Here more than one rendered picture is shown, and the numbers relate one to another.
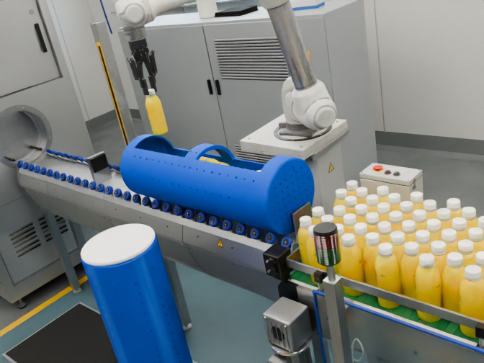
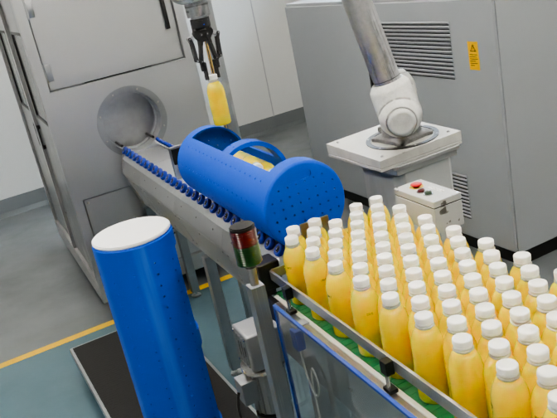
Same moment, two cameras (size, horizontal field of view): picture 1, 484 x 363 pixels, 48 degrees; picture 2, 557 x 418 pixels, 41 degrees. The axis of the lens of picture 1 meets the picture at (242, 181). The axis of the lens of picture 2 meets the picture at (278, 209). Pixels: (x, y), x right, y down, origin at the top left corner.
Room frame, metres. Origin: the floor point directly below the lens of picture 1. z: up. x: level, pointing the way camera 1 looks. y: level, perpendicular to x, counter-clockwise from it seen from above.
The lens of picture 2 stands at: (-0.32, -0.88, 1.86)
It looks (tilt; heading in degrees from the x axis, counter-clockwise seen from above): 19 degrees down; 21
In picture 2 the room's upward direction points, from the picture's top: 12 degrees counter-clockwise
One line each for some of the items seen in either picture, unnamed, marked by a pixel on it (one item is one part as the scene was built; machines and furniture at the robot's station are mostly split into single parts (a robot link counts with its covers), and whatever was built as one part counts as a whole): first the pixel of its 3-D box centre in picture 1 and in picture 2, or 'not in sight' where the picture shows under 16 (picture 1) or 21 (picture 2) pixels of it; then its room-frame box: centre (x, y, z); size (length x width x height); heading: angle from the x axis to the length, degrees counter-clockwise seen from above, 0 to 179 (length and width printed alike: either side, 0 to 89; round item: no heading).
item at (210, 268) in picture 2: not in sight; (222, 316); (2.44, 0.58, 0.31); 0.06 x 0.06 x 0.63; 43
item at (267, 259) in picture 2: (279, 262); (268, 274); (1.56, -0.07, 0.95); 0.10 x 0.07 x 0.10; 133
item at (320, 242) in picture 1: (325, 237); (244, 235); (1.20, -0.18, 1.23); 0.06 x 0.06 x 0.04
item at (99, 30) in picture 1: (138, 166); (239, 166); (3.04, 0.59, 0.85); 0.06 x 0.06 x 1.70; 43
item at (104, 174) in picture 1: (100, 168); (182, 161); (2.70, 0.72, 1.00); 0.10 x 0.04 x 0.15; 133
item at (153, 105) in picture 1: (155, 113); (218, 101); (2.34, 0.32, 1.33); 0.07 x 0.07 x 0.19
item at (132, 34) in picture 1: (135, 32); (197, 10); (2.34, 0.31, 1.69); 0.09 x 0.09 x 0.06
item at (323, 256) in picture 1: (328, 251); (247, 253); (1.20, -0.18, 1.18); 0.06 x 0.06 x 0.05
